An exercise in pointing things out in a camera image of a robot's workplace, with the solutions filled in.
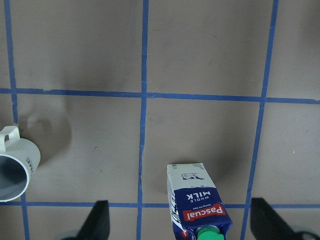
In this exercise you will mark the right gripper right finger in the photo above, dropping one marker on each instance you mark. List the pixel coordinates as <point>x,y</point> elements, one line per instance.
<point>267,224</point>

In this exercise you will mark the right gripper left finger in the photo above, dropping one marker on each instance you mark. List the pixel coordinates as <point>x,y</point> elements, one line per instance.
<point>97,224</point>

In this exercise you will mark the blue white milk carton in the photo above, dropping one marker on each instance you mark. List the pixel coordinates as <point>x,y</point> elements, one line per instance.
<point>196,209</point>

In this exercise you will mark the white ceramic mug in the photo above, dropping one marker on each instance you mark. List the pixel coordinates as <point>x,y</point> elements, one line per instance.
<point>19,159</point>

